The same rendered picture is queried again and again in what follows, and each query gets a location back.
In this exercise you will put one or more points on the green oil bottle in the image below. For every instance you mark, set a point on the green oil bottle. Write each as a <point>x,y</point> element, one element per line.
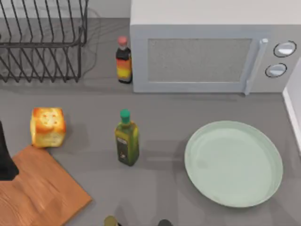
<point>127,141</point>

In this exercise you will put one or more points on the dark sauce bottle red cap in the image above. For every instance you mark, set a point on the dark sauce bottle red cap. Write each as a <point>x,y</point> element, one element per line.
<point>124,62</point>

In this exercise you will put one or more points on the microwave oven door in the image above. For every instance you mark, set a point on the microwave oven door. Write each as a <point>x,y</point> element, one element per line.
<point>195,60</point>

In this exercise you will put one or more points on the pale green plate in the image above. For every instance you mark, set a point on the pale green plate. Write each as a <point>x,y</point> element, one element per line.
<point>232,164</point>

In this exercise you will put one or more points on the pale microwave oven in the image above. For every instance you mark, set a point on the pale microwave oven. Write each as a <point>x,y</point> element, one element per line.
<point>211,30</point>

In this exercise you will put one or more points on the toasted bread cube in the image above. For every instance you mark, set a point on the toasted bread cube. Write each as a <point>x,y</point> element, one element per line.
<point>47,128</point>

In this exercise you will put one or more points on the black bottle cap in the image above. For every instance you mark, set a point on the black bottle cap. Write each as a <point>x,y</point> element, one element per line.
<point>165,223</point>

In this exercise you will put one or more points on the gold bottle cap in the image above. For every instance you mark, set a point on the gold bottle cap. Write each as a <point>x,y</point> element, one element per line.
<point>110,221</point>

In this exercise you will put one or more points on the microwave knob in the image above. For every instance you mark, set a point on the microwave knob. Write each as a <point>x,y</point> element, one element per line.
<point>284,48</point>
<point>275,70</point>

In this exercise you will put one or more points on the wooden cutting board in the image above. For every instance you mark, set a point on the wooden cutting board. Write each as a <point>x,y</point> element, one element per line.
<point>37,188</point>

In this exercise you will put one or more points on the white cabinet edge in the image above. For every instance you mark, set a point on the white cabinet edge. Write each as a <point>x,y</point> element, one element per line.
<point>292,113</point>

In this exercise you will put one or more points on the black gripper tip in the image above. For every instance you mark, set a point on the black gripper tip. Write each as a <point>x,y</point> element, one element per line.
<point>5,162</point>

